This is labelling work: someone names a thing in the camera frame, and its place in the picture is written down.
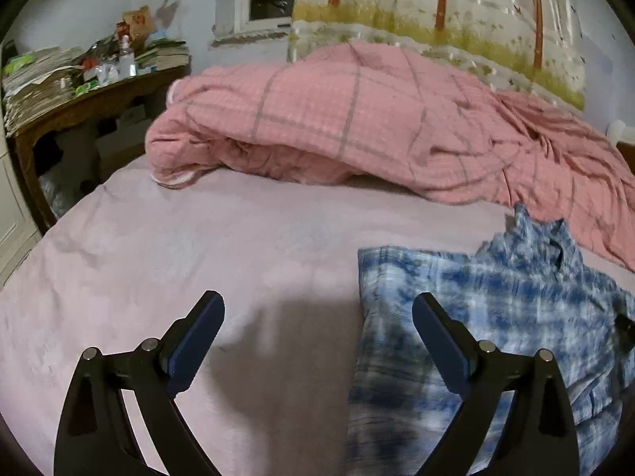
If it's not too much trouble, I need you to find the pink checked quilt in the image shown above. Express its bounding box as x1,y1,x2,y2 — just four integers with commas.
145,42,635,274

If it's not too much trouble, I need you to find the stack of books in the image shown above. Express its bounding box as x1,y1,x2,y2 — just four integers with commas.
135,38,191,71

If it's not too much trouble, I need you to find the orange printed box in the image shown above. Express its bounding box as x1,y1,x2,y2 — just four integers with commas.
116,6,158,44

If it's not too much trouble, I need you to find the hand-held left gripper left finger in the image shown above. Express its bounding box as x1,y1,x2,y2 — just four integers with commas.
54,289,226,476

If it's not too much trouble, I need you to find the clear bottle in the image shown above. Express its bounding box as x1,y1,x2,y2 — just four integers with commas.
117,35,138,79

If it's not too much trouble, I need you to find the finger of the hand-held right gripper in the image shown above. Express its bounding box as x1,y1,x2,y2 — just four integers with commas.
615,315,635,350

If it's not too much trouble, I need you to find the tree print curtain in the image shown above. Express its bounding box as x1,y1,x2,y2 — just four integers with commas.
288,0,587,110

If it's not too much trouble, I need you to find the stack of papers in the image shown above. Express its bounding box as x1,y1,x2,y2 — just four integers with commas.
1,47,87,134

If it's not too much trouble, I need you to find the brown wooden desk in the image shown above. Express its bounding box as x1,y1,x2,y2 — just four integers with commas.
9,63,193,233

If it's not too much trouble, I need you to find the blue plaid shirt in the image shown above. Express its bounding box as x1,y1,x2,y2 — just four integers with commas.
346,203,635,476

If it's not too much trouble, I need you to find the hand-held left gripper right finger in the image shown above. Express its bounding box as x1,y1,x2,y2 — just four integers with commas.
412,292,581,476

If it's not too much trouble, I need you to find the pink bed sheet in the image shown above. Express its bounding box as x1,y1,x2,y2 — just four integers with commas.
0,156,635,476

